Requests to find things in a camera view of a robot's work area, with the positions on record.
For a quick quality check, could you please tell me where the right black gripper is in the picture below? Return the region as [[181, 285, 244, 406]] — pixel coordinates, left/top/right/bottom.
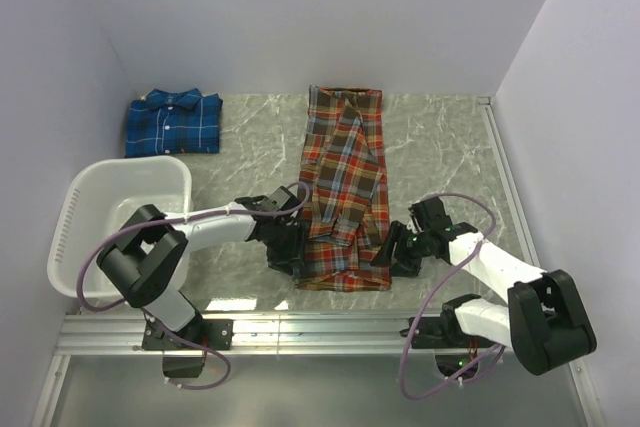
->
[[370, 220, 431, 278]]

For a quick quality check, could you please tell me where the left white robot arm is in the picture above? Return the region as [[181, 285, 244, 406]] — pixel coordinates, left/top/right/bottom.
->
[[96, 186, 309, 349]]

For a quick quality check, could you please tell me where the white plastic laundry basket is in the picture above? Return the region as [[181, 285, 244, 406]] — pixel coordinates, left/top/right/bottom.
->
[[47, 156, 192, 298]]

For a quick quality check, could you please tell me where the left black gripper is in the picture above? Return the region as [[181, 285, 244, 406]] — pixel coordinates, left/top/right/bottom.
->
[[265, 221, 308, 275]]

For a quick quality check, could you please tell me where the aluminium mounting rail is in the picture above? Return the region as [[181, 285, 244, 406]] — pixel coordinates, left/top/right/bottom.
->
[[54, 310, 584, 356]]

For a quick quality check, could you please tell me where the red brown plaid shirt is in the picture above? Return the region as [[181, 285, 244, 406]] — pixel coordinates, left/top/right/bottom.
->
[[296, 86, 391, 292]]

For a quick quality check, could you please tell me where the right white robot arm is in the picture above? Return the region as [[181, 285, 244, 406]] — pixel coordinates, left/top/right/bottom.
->
[[372, 197, 597, 375]]

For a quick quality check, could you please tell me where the folded blue plaid shirt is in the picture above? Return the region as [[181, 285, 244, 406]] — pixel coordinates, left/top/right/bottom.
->
[[125, 88, 223, 158]]

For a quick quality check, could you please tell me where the aluminium side rail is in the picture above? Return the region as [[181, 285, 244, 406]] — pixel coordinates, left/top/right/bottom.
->
[[477, 96, 541, 267]]

